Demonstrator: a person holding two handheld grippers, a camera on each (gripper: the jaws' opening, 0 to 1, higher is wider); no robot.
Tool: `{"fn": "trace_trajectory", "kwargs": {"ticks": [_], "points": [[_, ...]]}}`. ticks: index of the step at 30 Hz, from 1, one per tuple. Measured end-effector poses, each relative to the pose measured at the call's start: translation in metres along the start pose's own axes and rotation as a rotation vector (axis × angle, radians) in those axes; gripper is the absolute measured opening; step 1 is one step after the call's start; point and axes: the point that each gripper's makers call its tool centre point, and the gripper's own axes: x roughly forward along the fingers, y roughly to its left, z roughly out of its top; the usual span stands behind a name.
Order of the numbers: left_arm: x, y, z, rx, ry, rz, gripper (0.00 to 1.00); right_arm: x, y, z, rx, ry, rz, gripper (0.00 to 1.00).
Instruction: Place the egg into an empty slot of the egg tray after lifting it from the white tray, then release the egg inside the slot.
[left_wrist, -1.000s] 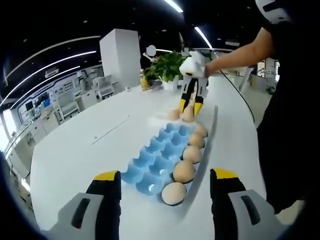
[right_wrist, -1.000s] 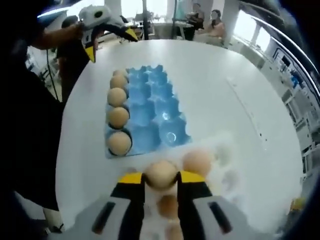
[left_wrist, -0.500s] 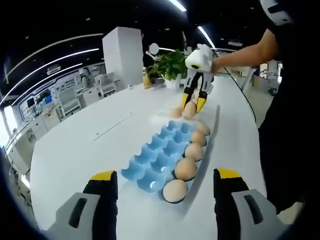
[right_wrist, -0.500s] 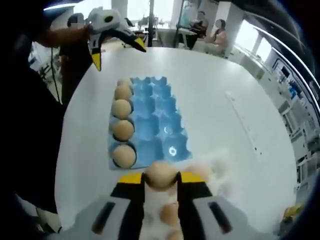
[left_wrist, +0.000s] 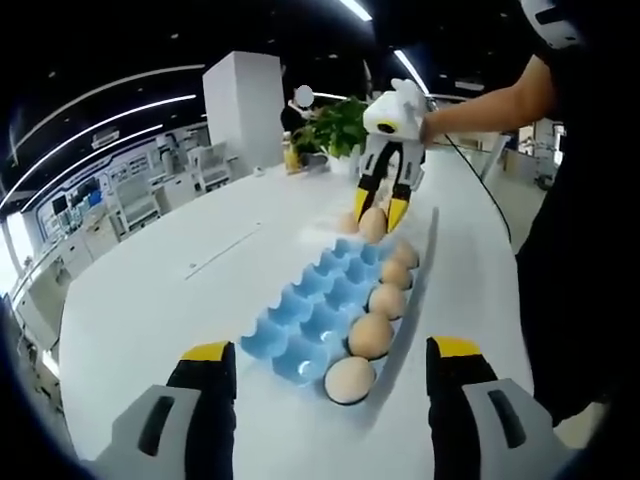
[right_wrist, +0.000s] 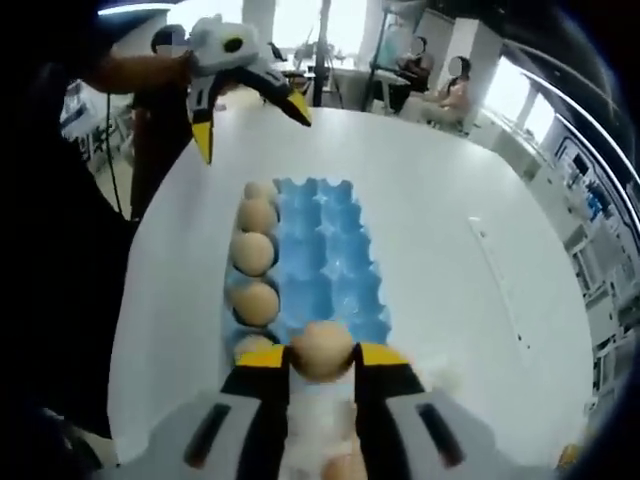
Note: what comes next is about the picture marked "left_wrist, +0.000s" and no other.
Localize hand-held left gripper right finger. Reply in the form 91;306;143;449
424;336;559;480

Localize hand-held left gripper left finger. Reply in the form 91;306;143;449
104;339;237;480

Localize blue egg tray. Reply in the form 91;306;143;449
239;233;424;407

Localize person's right hand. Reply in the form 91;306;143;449
421;110;454;149

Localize potted green plant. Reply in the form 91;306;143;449
289;94;381;174

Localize straight ceiling light bar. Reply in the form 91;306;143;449
339;0;375;22
393;48;430;96

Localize person's beige trousers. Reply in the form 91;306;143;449
547;389;621;454

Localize small yellow object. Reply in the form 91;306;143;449
283;142;305;174

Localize white square pillar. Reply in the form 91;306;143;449
202;49;287;179

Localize white table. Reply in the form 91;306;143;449
57;144;536;480

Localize white chest-worn device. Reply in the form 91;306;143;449
519;0;589;50

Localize person's black shirt torso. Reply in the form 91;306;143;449
513;29;640;429

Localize row of white workbenches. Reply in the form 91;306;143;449
9;122;236;321

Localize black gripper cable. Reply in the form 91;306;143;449
442;130;515;246

